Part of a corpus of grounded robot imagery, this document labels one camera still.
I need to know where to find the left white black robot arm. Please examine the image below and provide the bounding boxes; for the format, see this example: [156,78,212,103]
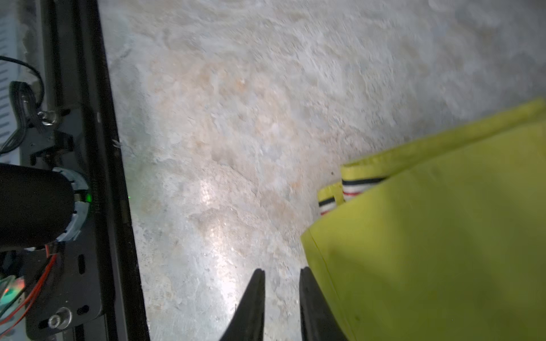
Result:
[1,163,91,251]

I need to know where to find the yellow-green long pants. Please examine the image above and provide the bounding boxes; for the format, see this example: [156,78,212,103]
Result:
[301,99,545,340]

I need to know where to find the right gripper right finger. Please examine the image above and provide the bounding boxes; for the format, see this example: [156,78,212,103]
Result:
[299,267,348,341]

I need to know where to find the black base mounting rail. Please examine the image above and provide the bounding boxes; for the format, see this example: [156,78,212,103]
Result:
[21,1,149,340]

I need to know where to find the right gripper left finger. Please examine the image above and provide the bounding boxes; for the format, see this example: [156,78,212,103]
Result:
[220,269,265,341]

